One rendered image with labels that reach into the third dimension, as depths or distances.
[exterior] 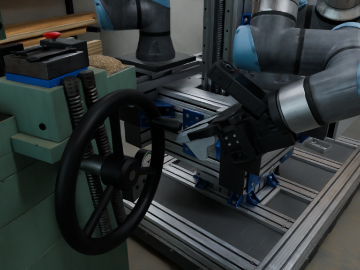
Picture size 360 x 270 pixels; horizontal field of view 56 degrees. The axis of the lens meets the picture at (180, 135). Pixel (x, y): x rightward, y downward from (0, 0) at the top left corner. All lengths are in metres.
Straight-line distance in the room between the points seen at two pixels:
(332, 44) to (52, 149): 0.46
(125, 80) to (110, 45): 3.88
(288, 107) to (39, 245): 0.56
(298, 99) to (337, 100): 0.05
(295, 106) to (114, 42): 4.26
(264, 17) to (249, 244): 0.93
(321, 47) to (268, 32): 0.08
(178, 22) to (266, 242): 3.20
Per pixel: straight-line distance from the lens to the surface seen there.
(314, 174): 1.81
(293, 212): 1.53
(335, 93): 0.49
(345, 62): 0.52
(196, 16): 4.05
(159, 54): 1.27
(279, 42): 0.58
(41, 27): 3.49
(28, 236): 0.76
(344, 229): 1.87
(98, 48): 1.02
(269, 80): 0.99
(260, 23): 0.59
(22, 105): 0.62
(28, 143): 0.62
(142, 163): 0.89
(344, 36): 0.59
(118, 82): 0.85
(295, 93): 0.51
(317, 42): 0.58
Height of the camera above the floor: 1.13
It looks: 27 degrees down
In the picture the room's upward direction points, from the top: straight up
